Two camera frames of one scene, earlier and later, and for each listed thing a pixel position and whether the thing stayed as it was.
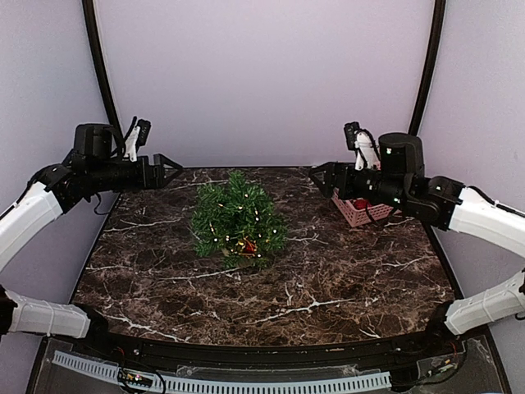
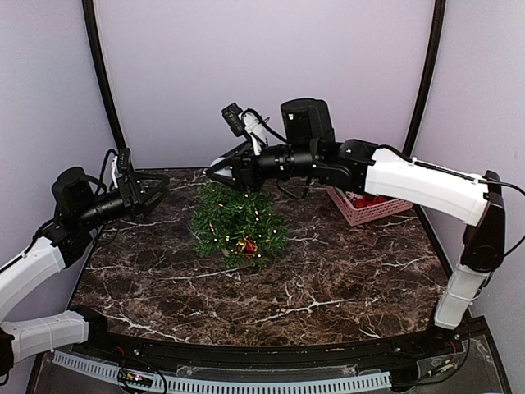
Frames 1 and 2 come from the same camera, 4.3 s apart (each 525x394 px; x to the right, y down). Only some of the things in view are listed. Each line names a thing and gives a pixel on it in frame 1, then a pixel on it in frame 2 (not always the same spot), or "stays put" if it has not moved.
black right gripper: [335, 169] -> [244, 168]
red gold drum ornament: [246, 247] stays put
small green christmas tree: [235, 221] stays put
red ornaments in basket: [361, 203] stays put
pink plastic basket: [357, 217] stays put
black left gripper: [156, 179] -> [143, 194]
